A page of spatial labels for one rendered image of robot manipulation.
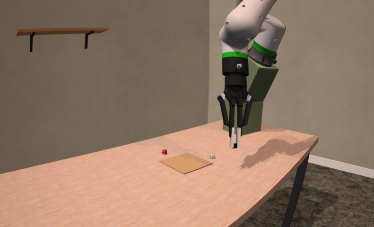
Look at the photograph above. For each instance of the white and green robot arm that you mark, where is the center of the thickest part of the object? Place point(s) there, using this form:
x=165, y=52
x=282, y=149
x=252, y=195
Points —
x=249, y=20

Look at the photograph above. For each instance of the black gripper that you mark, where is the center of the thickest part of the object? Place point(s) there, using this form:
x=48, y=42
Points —
x=235, y=92

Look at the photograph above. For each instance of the tan square mat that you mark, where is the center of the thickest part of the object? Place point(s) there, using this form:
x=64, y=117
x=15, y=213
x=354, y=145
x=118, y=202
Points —
x=185, y=163

